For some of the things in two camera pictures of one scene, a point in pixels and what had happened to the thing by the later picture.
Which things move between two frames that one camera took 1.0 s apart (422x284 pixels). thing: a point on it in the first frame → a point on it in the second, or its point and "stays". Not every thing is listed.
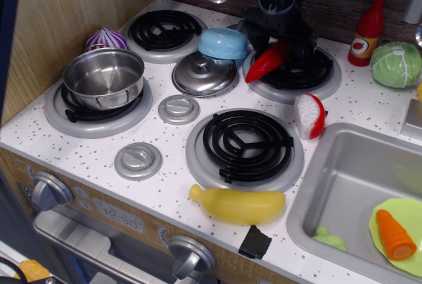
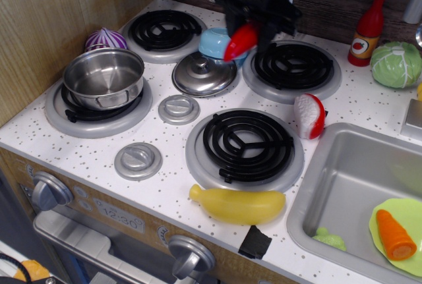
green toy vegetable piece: [333, 240] stays
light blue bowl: [223, 43] stays
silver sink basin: [351, 169] stays
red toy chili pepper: [268, 59] → [243, 39]
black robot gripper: [288, 26] → [262, 0]
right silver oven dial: [190, 257] stays
